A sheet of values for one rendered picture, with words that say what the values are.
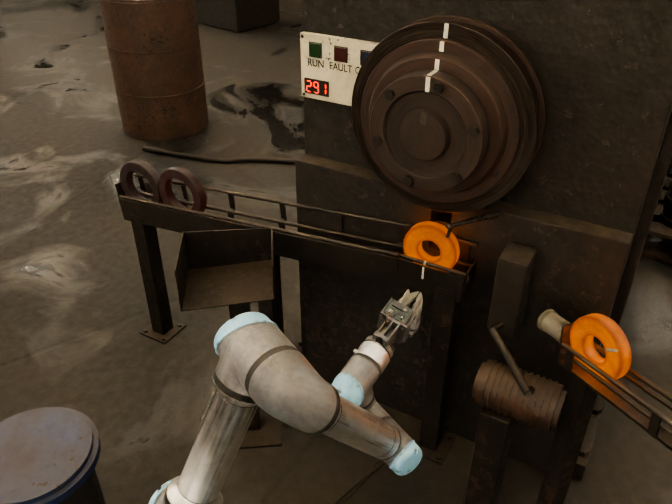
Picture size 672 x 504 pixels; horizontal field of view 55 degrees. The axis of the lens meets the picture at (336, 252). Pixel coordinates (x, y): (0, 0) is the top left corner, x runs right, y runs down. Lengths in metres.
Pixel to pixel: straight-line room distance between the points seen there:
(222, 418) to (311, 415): 0.20
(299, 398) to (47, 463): 0.83
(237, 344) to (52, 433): 0.78
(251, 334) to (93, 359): 1.57
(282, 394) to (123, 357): 1.60
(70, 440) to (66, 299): 1.32
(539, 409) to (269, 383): 0.83
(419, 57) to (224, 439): 0.92
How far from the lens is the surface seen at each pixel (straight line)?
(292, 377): 1.10
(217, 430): 1.26
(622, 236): 1.72
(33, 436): 1.84
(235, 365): 1.16
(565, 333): 1.64
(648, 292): 3.16
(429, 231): 1.75
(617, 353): 1.55
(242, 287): 1.87
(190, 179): 2.17
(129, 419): 2.40
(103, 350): 2.70
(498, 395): 1.73
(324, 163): 1.94
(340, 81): 1.83
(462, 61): 1.50
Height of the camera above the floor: 1.70
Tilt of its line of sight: 33 degrees down
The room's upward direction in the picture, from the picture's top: straight up
